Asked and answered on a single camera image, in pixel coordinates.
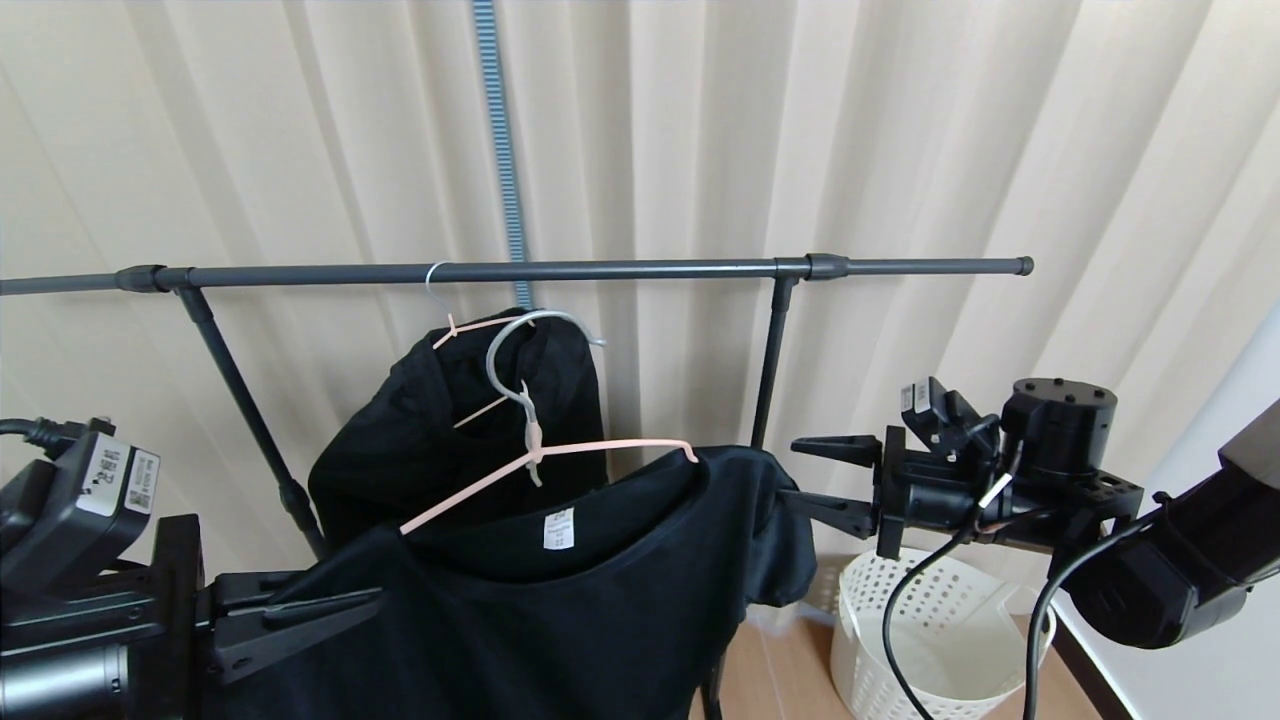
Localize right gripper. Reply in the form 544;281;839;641
776;423;998;561

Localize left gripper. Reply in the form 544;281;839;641
0;513;218;720

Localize pink clothes hanger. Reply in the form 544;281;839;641
425;262;538;431
399;309;700;537

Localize black shorts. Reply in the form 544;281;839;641
306;308;610;551

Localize black garment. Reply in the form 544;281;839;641
213;444;819;720

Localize white laundry basket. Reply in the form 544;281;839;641
829;547;1057;720

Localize black clothes rack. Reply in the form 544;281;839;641
0;255;1035;720

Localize beige curtain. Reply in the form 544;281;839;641
0;0;1280;621

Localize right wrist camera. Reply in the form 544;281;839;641
899;376;1003;463

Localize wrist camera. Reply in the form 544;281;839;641
0;428;163;603
899;376;1003;463

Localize black cable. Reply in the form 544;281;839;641
881;518;978;720
0;417;118;463
1021;508;1163;720

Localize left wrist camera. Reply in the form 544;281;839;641
0;428;163;603

